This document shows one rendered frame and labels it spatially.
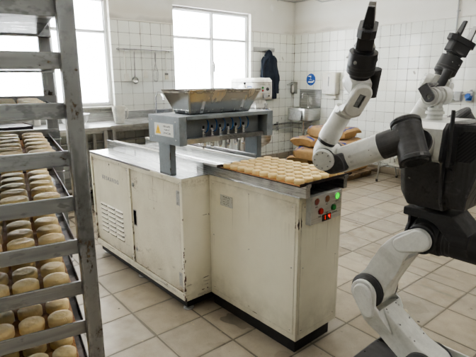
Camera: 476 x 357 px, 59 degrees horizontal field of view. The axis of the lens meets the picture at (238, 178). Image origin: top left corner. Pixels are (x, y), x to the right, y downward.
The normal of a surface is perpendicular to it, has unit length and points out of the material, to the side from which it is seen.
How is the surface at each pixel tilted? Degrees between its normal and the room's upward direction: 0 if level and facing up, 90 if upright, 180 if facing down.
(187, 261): 90
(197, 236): 90
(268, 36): 90
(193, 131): 90
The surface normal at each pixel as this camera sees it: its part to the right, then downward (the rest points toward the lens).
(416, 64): -0.77, 0.15
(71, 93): 0.48, 0.20
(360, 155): -0.50, 0.33
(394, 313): 0.36, -0.72
